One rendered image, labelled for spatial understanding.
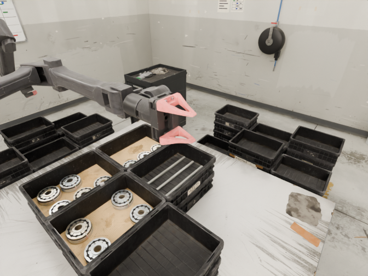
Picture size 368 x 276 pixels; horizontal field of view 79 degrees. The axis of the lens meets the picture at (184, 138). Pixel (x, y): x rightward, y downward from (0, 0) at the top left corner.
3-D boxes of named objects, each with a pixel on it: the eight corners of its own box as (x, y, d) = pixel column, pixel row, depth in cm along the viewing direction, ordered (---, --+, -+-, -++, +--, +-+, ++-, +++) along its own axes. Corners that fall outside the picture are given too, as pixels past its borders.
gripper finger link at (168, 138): (202, 143, 52) (172, 130, 57) (204, 115, 48) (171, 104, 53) (184, 157, 47) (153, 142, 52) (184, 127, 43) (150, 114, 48)
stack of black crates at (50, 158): (47, 198, 200) (33, 170, 181) (33, 183, 216) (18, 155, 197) (87, 174, 226) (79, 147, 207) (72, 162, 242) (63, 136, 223)
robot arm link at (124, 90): (113, 115, 63) (107, 85, 58) (144, 102, 70) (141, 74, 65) (142, 128, 56) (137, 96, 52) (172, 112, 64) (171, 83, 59)
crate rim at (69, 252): (84, 276, 74) (82, 272, 73) (45, 225, 90) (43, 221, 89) (167, 203, 99) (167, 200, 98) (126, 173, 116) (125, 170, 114)
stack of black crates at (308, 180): (318, 200, 198) (332, 171, 179) (310, 223, 179) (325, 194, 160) (274, 180, 219) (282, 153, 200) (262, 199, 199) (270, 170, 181)
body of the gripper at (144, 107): (176, 131, 56) (155, 122, 60) (174, 92, 50) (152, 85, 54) (157, 142, 52) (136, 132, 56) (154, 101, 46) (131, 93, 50)
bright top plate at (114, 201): (118, 210, 103) (118, 208, 102) (107, 197, 109) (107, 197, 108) (136, 197, 109) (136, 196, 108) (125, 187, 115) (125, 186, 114)
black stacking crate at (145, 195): (90, 289, 80) (82, 273, 73) (53, 239, 96) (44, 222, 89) (167, 217, 105) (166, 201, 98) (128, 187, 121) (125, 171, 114)
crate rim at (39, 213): (45, 225, 90) (43, 221, 89) (18, 189, 107) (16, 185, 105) (125, 173, 116) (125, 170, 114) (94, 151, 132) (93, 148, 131)
